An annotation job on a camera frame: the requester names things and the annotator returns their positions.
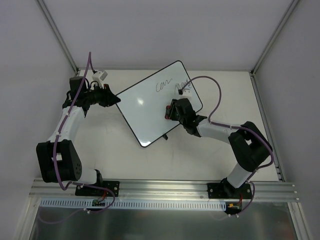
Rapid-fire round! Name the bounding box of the white whiteboard black frame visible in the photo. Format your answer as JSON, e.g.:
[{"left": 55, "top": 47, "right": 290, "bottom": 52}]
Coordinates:
[{"left": 116, "top": 60, "right": 203, "bottom": 148}]

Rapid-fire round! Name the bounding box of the red whiteboard eraser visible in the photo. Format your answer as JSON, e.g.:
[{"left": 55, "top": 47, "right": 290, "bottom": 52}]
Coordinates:
[{"left": 164, "top": 105, "right": 171, "bottom": 120}]

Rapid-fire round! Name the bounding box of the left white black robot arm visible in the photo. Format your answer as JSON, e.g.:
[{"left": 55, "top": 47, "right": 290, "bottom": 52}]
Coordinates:
[{"left": 36, "top": 76, "right": 121, "bottom": 196}]

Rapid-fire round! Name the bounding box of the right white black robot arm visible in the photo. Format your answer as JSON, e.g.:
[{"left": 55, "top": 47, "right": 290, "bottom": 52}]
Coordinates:
[{"left": 164, "top": 98, "right": 275, "bottom": 199}]

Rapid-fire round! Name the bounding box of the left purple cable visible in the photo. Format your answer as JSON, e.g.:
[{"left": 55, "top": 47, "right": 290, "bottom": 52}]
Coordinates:
[{"left": 37, "top": 51, "right": 116, "bottom": 225}]

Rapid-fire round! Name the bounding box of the purple cable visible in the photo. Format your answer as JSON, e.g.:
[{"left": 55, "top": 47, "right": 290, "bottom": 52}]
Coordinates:
[
  {"left": 37, "top": 51, "right": 116, "bottom": 225},
  {"left": 179, "top": 76, "right": 274, "bottom": 221}
]

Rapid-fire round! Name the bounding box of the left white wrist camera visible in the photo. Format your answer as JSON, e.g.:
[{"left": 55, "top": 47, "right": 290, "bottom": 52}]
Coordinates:
[{"left": 92, "top": 70, "right": 108, "bottom": 88}]

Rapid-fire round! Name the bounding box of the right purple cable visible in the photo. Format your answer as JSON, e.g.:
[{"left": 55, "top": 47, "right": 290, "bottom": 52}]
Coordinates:
[{"left": 179, "top": 76, "right": 274, "bottom": 221}]

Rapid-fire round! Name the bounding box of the left aluminium frame post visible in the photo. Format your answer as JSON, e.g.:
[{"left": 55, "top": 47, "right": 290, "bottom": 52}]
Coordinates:
[{"left": 35, "top": 0, "right": 79, "bottom": 74}]

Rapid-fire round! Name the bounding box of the aluminium frame post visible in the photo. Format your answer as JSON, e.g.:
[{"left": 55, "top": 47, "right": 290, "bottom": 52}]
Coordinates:
[
  {"left": 35, "top": 0, "right": 79, "bottom": 74},
  {"left": 250, "top": 0, "right": 300, "bottom": 77}
]

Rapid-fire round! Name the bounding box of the aluminium mounting rail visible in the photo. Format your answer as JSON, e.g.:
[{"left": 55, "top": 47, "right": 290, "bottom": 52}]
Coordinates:
[{"left": 28, "top": 178, "right": 300, "bottom": 203}]

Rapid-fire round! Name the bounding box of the white slotted cable duct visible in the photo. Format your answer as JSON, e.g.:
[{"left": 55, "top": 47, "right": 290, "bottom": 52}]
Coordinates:
[{"left": 39, "top": 198, "right": 227, "bottom": 212}]

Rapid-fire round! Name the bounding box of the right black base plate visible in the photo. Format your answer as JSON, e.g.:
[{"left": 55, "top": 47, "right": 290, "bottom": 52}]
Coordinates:
[{"left": 207, "top": 178, "right": 252, "bottom": 200}]

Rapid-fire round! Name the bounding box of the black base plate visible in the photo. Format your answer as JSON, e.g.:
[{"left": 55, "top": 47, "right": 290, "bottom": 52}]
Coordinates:
[
  {"left": 207, "top": 178, "right": 252, "bottom": 200},
  {"left": 75, "top": 180, "right": 120, "bottom": 198}
]

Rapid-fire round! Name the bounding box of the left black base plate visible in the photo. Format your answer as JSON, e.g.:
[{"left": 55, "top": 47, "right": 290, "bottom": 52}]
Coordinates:
[{"left": 75, "top": 180, "right": 120, "bottom": 198}]

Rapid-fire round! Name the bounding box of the right aluminium frame post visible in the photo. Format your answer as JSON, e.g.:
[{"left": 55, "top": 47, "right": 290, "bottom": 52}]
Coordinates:
[{"left": 250, "top": 0, "right": 300, "bottom": 77}]

